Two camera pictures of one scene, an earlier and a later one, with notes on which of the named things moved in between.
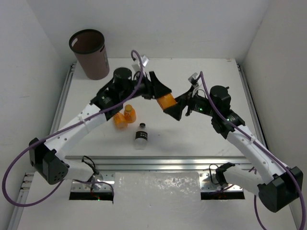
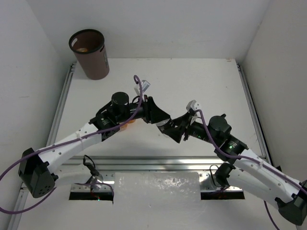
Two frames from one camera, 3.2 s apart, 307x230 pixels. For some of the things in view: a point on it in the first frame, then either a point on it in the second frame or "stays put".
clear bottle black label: (141, 137) → (164, 125)
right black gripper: (176, 110) → (176, 133)
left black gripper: (148, 86) → (147, 109)
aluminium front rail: (155, 163) stays put
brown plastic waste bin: (88, 44) stays put
